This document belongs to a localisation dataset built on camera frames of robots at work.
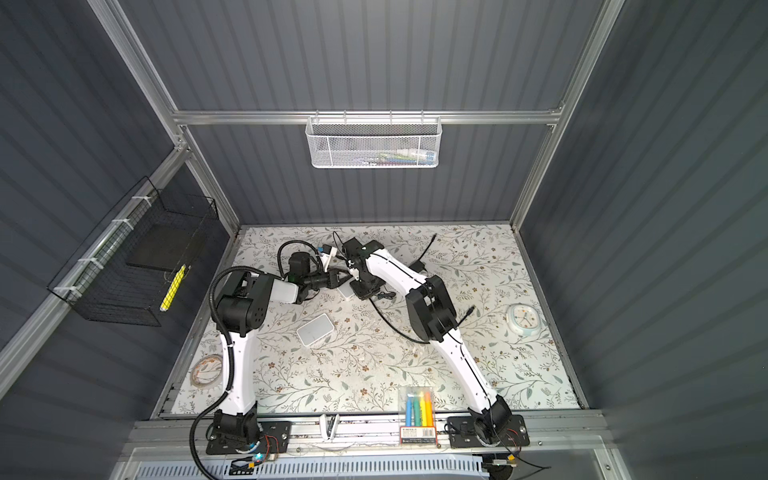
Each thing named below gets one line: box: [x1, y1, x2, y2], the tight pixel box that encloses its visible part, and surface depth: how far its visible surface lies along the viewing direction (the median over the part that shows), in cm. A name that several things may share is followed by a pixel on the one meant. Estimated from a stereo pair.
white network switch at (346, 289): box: [337, 278, 355, 299], surface depth 101 cm
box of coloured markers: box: [398, 386, 437, 445], surface depth 78 cm
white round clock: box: [505, 303, 541, 337], surface depth 93 cm
